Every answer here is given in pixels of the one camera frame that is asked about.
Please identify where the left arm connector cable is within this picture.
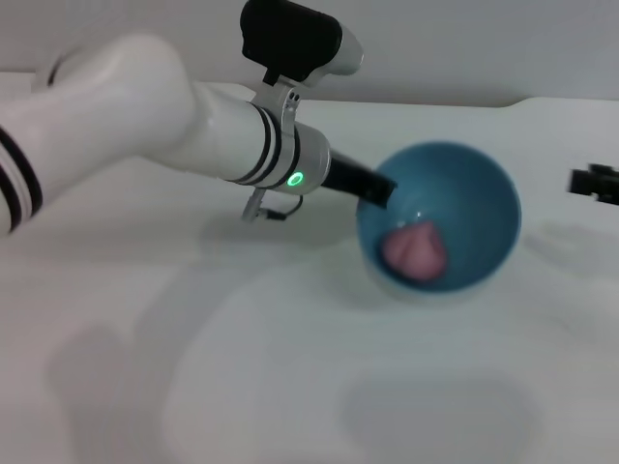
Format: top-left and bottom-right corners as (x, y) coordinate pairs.
(241, 188), (307, 224)

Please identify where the blue bowl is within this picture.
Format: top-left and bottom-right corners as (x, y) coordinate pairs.
(355, 139), (523, 298)

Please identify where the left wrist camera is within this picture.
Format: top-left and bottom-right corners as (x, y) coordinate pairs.
(240, 0), (366, 89)

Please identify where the pink toy peach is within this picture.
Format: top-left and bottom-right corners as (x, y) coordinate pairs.
(381, 220), (447, 282)

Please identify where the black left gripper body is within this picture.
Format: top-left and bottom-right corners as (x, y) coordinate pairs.
(320, 149), (389, 202)

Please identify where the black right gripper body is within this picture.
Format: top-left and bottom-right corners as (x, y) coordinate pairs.
(592, 171), (619, 207)

